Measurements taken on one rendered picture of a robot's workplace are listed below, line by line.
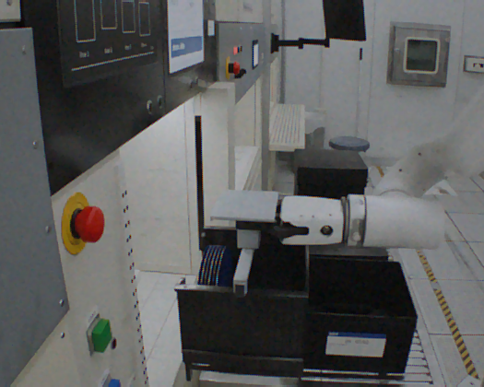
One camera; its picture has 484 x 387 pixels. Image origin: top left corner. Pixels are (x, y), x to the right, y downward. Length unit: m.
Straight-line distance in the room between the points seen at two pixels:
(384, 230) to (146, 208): 0.74
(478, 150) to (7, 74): 0.60
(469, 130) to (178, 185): 0.78
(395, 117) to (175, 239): 4.36
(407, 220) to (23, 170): 0.55
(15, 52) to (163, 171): 0.88
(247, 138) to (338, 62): 2.75
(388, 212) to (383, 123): 4.69
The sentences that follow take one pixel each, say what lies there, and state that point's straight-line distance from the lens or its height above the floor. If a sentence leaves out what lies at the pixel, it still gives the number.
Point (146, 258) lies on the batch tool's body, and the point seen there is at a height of 0.91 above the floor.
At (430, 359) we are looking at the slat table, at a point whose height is 0.76.
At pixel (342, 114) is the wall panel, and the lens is 5.32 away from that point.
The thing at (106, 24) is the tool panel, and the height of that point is 1.56.
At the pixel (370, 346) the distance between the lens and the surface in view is 1.14.
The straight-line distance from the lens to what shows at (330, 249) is 1.52.
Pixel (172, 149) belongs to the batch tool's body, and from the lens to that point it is 1.20.
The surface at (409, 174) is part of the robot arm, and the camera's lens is 0.82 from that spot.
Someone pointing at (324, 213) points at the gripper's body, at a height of 1.27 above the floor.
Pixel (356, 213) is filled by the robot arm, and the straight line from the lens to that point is 0.72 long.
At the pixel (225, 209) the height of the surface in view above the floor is 1.27.
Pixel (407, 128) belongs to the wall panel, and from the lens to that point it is 5.47.
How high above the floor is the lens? 1.55
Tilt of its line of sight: 21 degrees down
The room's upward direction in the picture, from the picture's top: straight up
